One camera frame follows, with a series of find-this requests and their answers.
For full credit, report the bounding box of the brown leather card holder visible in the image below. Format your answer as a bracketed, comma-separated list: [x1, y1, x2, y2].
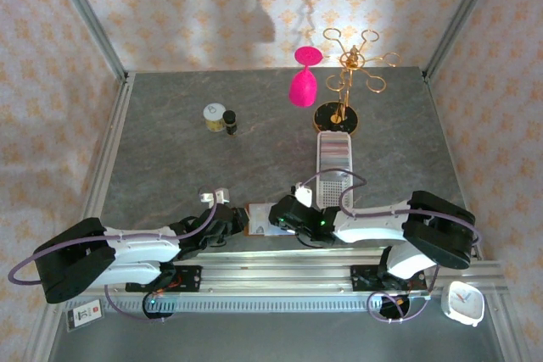
[244, 203, 298, 237]

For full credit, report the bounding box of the stack of cards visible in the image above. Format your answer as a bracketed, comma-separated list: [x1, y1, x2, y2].
[320, 135, 351, 170]

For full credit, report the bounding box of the white slotted plastic tray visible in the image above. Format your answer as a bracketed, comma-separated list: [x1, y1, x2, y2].
[316, 131, 355, 209]

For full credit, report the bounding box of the small dark bottle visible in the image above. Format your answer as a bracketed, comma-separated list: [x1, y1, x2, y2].
[221, 109, 239, 137]

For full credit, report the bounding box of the yellow can with white lid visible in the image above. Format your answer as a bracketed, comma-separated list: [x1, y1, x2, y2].
[202, 102, 227, 133]

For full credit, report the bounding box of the pink wine glass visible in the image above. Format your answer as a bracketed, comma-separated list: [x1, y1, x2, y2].
[288, 46, 330, 108]

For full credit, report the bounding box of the black and white tag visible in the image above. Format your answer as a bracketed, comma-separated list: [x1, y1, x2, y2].
[66, 298, 104, 332]

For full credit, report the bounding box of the white square clock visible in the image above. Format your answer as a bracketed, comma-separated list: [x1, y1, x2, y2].
[440, 280, 485, 328]

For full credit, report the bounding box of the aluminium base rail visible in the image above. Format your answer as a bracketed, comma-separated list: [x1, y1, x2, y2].
[87, 251, 508, 298]

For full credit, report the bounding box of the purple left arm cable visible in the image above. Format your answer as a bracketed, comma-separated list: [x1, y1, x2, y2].
[8, 186, 221, 287]

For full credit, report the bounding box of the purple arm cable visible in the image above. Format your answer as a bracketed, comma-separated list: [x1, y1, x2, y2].
[292, 169, 483, 253]
[8, 186, 221, 287]

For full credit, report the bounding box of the grey slotted cable duct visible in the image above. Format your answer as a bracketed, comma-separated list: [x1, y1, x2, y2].
[104, 296, 428, 313]

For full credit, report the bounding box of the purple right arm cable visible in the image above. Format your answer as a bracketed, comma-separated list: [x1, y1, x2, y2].
[292, 169, 483, 253]

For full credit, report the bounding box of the gold wire glass rack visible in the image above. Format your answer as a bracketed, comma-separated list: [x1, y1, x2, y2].
[312, 27, 402, 133]

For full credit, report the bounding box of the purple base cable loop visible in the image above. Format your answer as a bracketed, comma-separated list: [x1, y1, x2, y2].
[104, 285, 171, 323]
[367, 264, 443, 323]

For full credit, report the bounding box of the aluminium table side rail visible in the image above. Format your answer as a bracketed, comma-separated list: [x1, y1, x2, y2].
[23, 72, 137, 362]

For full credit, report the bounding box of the aluminium frame post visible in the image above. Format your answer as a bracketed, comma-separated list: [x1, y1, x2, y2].
[44, 0, 129, 82]
[423, 0, 504, 81]

